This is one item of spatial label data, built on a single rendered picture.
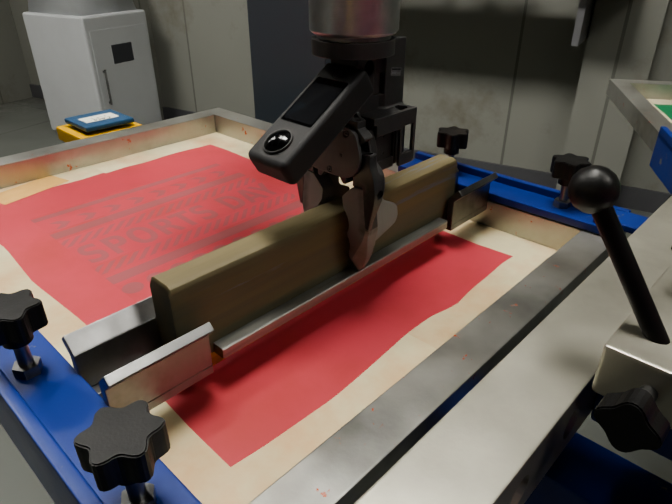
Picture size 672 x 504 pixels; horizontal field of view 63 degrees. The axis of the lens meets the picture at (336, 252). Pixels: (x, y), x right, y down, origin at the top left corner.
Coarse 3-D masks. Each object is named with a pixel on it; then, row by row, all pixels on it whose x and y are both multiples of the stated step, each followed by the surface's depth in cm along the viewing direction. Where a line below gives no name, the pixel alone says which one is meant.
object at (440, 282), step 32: (160, 160) 93; (192, 160) 93; (224, 160) 93; (416, 256) 65; (448, 256) 65; (480, 256) 65; (512, 256) 65; (352, 288) 59; (384, 288) 59; (416, 288) 59; (448, 288) 59; (384, 320) 54; (416, 320) 54
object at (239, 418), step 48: (48, 192) 81; (96, 192) 81; (0, 240) 68; (48, 240) 68; (48, 288) 59; (96, 288) 59; (288, 336) 51; (336, 336) 51; (384, 336) 51; (240, 384) 46; (288, 384) 46; (336, 384) 46; (240, 432) 41
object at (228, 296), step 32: (448, 160) 63; (384, 192) 55; (416, 192) 59; (448, 192) 64; (288, 224) 48; (320, 224) 49; (416, 224) 61; (224, 256) 43; (256, 256) 45; (288, 256) 47; (320, 256) 51; (160, 288) 40; (192, 288) 41; (224, 288) 43; (256, 288) 46; (288, 288) 49; (160, 320) 42; (192, 320) 42; (224, 320) 44
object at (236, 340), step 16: (432, 224) 63; (400, 240) 60; (416, 240) 60; (384, 256) 57; (352, 272) 54; (368, 272) 55; (320, 288) 51; (336, 288) 52; (288, 304) 49; (304, 304) 49; (256, 320) 47; (272, 320) 47; (288, 320) 48; (224, 336) 45; (240, 336) 45; (256, 336) 46; (224, 352) 44
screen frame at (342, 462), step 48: (96, 144) 91; (144, 144) 97; (576, 240) 61; (528, 288) 52; (480, 336) 46; (432, 384) 41; (336, 432) 37; (384, 432) 37; (288, 480) 34; (336, 480) 34
